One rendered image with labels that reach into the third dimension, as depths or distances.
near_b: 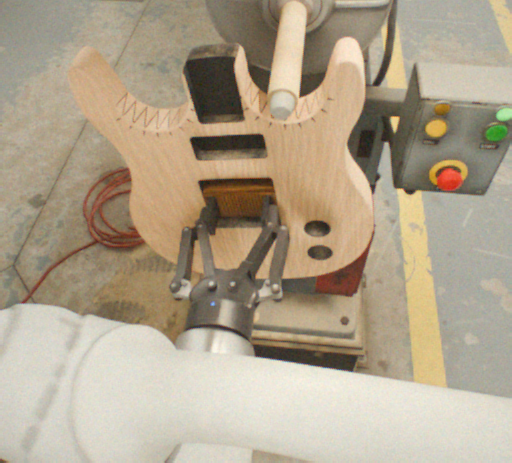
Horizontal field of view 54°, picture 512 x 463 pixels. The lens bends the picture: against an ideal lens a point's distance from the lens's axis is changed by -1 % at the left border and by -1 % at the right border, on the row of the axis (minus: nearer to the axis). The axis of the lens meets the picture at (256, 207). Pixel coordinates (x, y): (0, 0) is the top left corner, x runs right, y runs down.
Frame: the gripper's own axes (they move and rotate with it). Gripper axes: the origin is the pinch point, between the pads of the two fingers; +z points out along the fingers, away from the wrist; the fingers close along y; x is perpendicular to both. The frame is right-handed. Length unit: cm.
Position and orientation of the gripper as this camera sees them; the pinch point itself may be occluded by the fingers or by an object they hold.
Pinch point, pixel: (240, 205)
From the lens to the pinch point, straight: 68.6
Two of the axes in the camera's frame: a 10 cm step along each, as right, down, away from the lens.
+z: 1.1, -7.5, 6.6
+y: 9.8, -0.2, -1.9
